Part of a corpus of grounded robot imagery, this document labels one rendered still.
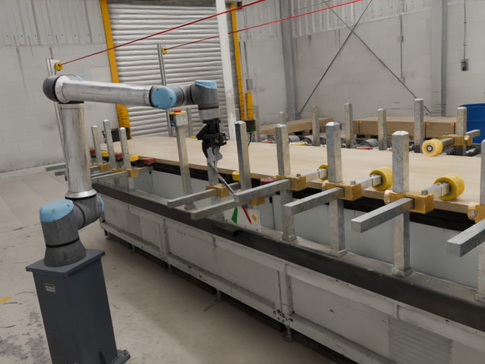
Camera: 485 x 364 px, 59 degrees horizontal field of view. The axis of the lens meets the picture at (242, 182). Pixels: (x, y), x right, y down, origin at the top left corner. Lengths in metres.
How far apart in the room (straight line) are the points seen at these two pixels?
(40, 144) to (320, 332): 8.00
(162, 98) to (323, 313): 1.23
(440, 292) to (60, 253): 1.58
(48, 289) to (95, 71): 7.84
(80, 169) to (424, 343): 1.68
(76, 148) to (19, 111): 7.23
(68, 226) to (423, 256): 1.51
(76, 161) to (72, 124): 0.18
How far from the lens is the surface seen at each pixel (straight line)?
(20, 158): 9.43
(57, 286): 2.17
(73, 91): 1.99
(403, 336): 1.90
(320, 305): 2.14
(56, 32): 9.66
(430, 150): 2.29
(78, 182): 2.23
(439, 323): 1.49
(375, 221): 1.19
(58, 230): 2.12
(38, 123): 9.45
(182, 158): 2.27
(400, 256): 1.43
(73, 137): 2.19
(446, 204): 1.53
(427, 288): 1.40
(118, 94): 1.87
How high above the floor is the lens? 1.33
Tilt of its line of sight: 13 degrees down
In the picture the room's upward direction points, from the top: 6 degrees counter-clockwise
